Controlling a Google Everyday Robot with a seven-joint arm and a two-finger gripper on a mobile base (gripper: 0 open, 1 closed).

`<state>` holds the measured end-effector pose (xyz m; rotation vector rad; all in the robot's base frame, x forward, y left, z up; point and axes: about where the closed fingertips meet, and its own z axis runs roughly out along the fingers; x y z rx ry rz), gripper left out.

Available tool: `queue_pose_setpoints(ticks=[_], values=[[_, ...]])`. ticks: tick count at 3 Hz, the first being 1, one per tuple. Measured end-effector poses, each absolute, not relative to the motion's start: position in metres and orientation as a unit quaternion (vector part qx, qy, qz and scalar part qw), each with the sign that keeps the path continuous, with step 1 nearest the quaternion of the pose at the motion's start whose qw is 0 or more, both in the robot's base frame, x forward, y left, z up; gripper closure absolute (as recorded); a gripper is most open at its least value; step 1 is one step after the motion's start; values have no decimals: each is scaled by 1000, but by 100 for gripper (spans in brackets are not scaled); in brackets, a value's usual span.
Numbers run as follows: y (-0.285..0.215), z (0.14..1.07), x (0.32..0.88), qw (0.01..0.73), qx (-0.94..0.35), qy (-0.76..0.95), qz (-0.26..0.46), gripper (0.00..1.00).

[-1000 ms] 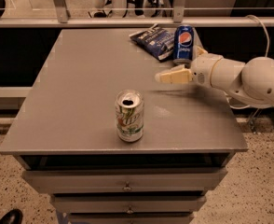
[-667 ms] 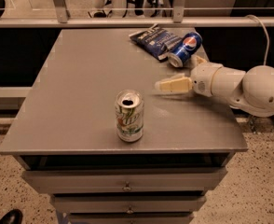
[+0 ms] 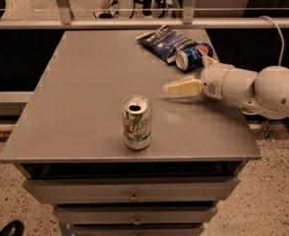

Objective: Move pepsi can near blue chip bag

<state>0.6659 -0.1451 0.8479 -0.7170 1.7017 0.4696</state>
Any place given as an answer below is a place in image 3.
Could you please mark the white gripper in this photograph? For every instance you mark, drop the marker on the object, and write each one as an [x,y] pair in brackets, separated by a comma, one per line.
[212,81]

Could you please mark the blue pepsi can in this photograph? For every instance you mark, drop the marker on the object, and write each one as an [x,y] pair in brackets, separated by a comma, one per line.
[190,58]

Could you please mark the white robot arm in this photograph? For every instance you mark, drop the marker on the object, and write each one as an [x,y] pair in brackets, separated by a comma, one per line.
[265,93]

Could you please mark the blue chip bag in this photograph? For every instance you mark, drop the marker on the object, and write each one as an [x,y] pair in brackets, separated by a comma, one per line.
[165,43]

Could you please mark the white green 7up can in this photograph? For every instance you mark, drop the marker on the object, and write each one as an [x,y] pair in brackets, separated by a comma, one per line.
[136,113]

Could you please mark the top grey drawer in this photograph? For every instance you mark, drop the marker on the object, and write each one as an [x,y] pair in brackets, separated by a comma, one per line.
[131,191]

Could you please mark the grey drawer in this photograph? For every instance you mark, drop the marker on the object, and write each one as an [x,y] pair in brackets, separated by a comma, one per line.
[131,191]
[135,214]
[142,230]

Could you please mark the grey drawer cabinet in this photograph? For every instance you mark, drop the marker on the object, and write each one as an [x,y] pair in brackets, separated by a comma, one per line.
[99,143]

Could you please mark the bottom grey drawer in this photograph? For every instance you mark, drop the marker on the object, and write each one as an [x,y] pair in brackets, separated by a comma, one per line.
[142,230]

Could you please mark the middle grey drawer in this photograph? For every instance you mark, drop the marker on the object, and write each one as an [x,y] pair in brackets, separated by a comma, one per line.
[135,214]

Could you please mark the black shoe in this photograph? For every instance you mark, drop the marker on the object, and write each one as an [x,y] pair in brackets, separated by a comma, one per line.
[14,228]

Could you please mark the metal railing frame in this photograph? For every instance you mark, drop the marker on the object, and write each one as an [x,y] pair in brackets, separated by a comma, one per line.
[124,14]

